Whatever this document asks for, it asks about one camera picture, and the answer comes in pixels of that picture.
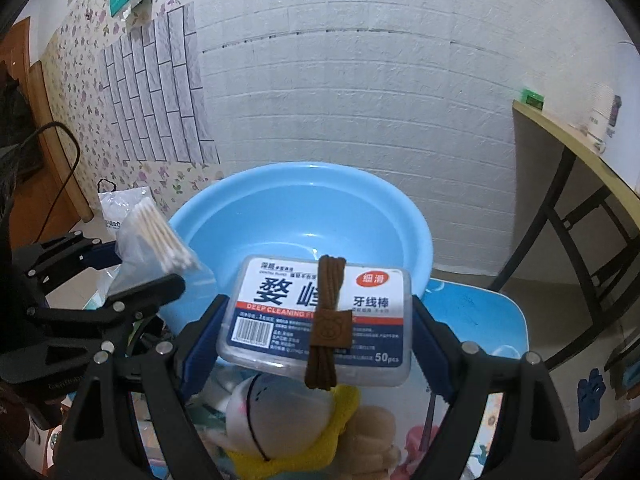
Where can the blue plastic basin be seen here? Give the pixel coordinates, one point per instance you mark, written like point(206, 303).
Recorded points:
point(299, 210)

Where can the pictorial table mat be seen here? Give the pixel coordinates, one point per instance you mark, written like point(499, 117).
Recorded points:
point(490, 319)

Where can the white yellow plush toy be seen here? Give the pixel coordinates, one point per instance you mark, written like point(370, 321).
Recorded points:
point(276, 425)

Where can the white plastic bag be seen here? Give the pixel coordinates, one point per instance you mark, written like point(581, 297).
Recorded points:
point(116, 204)

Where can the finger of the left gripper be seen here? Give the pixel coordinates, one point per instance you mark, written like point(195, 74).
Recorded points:
point(133, 304)
point(58, 260)

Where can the green small box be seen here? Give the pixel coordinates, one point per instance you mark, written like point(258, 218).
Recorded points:
point(532, 99)

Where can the cotton swab bag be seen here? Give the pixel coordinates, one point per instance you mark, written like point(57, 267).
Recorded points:
point(151, 249)

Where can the brown lace bundle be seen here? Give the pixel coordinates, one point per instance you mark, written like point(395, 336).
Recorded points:
point(331, 329)

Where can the dental floss pick box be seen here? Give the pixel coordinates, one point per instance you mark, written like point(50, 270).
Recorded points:
point(288, 317)

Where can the beige plush bear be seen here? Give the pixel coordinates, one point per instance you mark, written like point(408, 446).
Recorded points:
point(366, 448)

